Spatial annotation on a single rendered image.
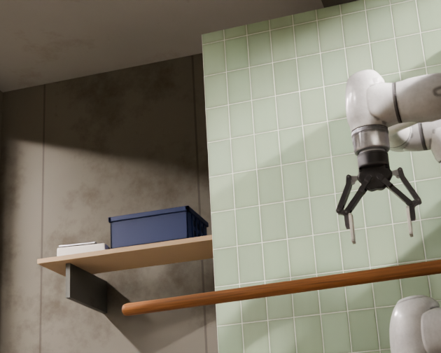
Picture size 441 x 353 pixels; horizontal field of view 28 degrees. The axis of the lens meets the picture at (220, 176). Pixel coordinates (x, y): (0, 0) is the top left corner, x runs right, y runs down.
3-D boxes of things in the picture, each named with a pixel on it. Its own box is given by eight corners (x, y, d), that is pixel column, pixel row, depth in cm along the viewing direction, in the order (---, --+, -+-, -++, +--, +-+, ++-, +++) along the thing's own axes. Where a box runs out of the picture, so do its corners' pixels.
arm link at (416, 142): (372, 113, 264) (416, 104, 260) (381, 120, 281) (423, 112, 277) (379, 155, 262) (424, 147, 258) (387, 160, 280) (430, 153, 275)
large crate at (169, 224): (209, 253, 560) (208, 222, 567) (190, 238, 525) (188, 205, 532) (133, 263, 574) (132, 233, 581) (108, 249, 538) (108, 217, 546)
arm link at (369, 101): (344, 128, 212) (397, 118, 208) (337, 69, 216) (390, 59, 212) (353, 141, 221) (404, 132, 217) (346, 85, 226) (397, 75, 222)
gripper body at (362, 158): (391, 155, 216) (395, 191, 213) (357, 160, 218) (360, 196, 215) (388, 146, 209) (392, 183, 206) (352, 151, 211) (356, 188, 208)
